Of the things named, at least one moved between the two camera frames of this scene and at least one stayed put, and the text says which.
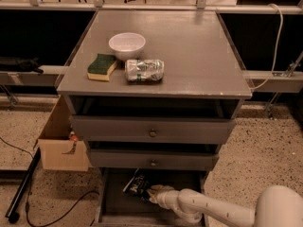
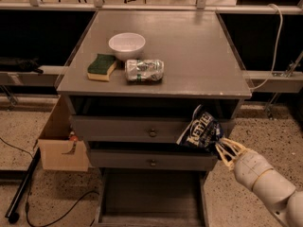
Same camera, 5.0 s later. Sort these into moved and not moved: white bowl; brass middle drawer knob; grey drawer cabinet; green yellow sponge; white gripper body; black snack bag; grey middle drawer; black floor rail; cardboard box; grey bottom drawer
Moved: black snack bag; white gripper body
Not moved: grey bottom drawer; green yellow sponge; cardboard box; grey middle drawer; grey drawer cabinet; white bowl; black floor rail; brass middle drawer knob
